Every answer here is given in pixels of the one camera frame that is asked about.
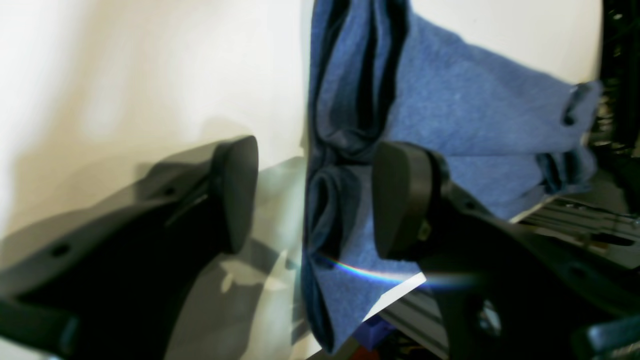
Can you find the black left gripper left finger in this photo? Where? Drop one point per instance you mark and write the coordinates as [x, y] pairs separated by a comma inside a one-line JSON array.
[[110, 285]]

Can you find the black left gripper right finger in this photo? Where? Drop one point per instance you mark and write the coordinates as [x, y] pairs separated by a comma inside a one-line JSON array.
[[503, 292]]

